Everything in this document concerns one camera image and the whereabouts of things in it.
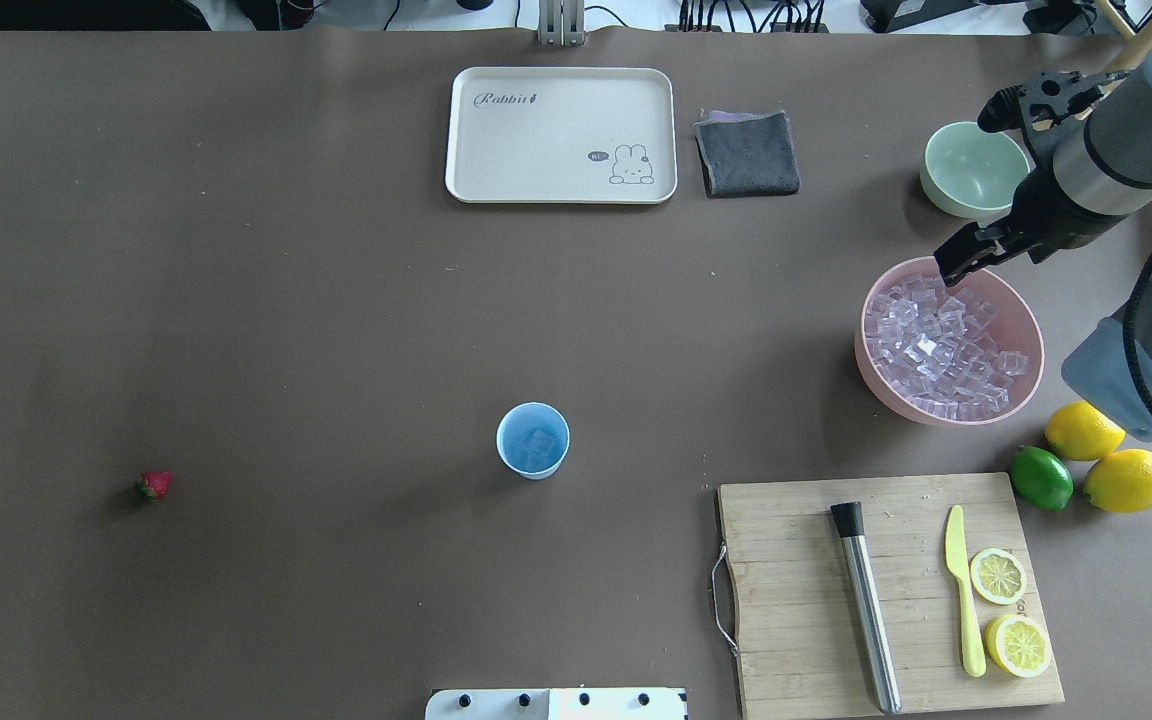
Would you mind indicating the green lime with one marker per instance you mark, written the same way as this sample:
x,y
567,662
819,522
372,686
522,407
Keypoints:
x,y
1041,478

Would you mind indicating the wooden cutting board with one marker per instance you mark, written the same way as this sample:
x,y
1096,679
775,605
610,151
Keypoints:
x,y
801,655

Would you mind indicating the lemon half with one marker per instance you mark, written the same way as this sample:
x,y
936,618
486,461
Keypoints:
x,y
1018,644
998,576

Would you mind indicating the light blue plastic cup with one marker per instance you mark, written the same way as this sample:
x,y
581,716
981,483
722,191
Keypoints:
x,y
532,439

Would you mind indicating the pink bowl of ice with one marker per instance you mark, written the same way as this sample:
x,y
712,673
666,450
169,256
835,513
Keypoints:
x,y
961,356

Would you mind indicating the yellow lemon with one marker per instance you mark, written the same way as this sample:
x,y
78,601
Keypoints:
x,y
1121,482
1080,432

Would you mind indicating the steel muddler with black tip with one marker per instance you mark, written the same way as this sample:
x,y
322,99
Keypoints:
x,y
849,523

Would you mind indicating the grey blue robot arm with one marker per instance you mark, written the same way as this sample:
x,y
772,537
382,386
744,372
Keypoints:
x,y
1090,139

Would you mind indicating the yellow plastic knife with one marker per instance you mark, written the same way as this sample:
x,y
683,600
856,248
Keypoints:
x,y
973,655

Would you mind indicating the grey folded cloth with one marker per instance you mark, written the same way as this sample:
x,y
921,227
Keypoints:
x,y
746,154

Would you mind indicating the wooden cup stand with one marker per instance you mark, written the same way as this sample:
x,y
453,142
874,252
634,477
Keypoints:
x,y
1136,34

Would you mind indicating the cream rabbit tray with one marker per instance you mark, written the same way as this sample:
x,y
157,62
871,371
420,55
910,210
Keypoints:
x,y
561,135

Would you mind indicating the green empty bowl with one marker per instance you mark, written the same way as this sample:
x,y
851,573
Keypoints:
x,y
972,174

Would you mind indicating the red strawberry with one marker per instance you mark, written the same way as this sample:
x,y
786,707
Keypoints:
x,y
153,486

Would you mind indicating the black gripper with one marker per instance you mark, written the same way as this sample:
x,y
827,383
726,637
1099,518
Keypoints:
x,y
1044,222

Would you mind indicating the aluminium frame post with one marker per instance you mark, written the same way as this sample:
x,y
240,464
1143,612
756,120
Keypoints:
x,y
561,23

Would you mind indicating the lemon half lower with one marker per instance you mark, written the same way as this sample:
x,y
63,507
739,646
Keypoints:
x,y
1018,644

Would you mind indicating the lemon half upper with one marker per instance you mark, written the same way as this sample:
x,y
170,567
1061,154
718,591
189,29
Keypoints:
x,y
998,576

